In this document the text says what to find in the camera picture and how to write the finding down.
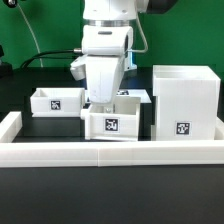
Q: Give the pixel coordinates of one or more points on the black device at left edge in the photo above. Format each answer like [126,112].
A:
[5,67]

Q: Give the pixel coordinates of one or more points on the white sheet of tags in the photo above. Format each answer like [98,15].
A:
[141,93]

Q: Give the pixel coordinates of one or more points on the white drawer cabinet box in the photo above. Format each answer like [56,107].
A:
[186,102]

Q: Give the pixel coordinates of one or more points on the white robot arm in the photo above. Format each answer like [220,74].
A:
[119,13]

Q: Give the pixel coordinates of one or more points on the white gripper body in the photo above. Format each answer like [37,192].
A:
[103,61]

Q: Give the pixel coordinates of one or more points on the white drawer with tag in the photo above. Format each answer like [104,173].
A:
[57,102]
[121,123]

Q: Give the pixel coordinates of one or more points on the white rear drawer with tag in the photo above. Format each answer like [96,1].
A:
[57,102]

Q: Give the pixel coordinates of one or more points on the white U-shaped frame barrier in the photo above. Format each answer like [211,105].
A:
[101,154]

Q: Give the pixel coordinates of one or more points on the white front drawer with tag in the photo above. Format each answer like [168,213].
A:
[121,123]

